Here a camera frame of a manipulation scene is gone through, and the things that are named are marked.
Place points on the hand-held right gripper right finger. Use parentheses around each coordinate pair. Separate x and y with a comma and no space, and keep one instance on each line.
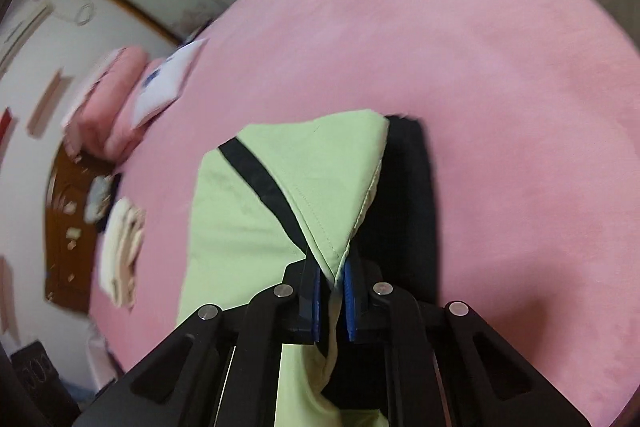
(351,299)

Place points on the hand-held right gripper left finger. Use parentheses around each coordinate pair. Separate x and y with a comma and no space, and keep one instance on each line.
(315,302)

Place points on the green and black shirt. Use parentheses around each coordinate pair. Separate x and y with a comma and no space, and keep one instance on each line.
(240,227)

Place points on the folded pale cloths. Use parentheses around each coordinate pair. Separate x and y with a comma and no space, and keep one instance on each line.
(120,252)

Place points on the wooden nightstand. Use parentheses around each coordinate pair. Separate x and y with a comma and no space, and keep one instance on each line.
(67,227)

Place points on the pink bed sheet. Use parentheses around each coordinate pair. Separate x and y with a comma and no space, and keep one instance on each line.
(475,82)

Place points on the pink folded blanket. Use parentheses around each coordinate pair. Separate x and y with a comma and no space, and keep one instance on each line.
(107,112)

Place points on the white paper card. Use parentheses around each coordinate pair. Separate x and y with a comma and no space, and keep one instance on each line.
(167,79)

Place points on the white air conditioner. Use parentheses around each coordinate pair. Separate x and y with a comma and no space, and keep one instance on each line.
(22,29)

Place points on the wooden wall shelf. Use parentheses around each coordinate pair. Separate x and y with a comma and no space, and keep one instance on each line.
(47,102)

